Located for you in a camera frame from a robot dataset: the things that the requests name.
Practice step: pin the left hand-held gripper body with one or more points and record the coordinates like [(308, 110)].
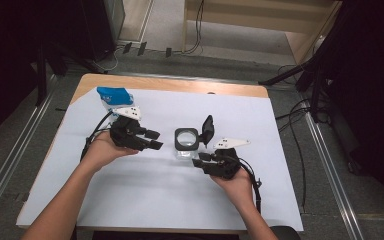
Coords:
[(123, 133)]

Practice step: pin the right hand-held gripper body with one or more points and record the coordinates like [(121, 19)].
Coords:
[(226, 165)]

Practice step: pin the clear jar with black lid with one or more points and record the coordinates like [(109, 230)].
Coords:
[(179, 145)]

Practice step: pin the blue and white pouch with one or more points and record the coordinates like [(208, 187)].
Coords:
[(115, 95)]

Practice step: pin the person's left hand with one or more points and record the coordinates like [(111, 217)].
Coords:
[(103, 151)]

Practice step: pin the person's right hand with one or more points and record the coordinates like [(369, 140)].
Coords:
[(238, 190)]

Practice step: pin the white paper sheet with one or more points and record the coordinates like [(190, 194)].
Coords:
[(166, 193)]

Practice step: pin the wooden table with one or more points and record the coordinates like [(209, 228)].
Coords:
[(166, 83)]

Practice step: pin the black chair armrest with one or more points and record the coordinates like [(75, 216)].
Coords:
[(286, 233)]

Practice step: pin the black metal stand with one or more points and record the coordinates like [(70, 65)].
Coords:
[(41, 76), (315, 83)]

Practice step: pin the dark metal cabinet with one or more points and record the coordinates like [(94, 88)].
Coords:
[(110, 23)]

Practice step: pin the light wooden cabinet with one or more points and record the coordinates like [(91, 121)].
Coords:
[(246, 16)]

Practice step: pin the dark curtain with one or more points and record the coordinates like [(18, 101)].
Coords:
[(3, 50), (373, 83)]

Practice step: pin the metal floor rail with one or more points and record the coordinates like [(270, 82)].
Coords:
[(10, 166), (333, 180)]

